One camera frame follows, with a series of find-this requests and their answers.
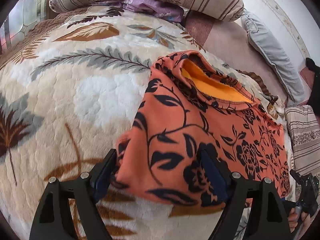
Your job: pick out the person's right hand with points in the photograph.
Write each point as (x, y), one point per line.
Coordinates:
(293, 221)

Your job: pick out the orange black floral garment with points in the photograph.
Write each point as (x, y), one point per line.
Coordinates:
(189, 107)

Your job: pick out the brown quilted bedspread edge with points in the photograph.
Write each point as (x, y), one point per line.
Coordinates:
(39, 30)

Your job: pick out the grey pillow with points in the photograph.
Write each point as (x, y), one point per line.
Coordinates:
(264, 42)

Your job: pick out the cream leaf-pattern fleece blanket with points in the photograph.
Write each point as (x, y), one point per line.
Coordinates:
(67, 97)

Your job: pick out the pink brown bed sheet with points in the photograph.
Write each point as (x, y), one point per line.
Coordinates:
(228, 41)

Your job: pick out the stained glass window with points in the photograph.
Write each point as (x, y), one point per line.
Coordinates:
(21, 19)

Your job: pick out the purple floral cloth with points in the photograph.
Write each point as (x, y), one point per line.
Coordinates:
(163, 10)

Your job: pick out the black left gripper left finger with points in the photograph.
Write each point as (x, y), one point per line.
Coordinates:
(62, 202)

